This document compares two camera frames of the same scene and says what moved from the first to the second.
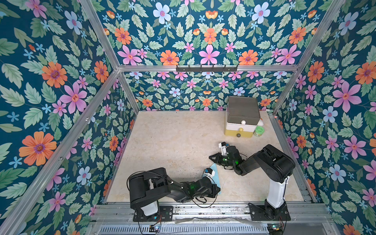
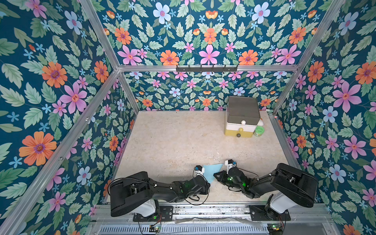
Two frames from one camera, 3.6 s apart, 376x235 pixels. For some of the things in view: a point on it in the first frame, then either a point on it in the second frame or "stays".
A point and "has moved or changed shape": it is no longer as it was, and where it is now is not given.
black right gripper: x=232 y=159 -> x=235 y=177
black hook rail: x=206 y=68 stays
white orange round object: x=261 y=122 stays
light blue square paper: x=216 y=176 has moved or changed shape
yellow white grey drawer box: x=243 y=115 stays
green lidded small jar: x=259 y=130 stays
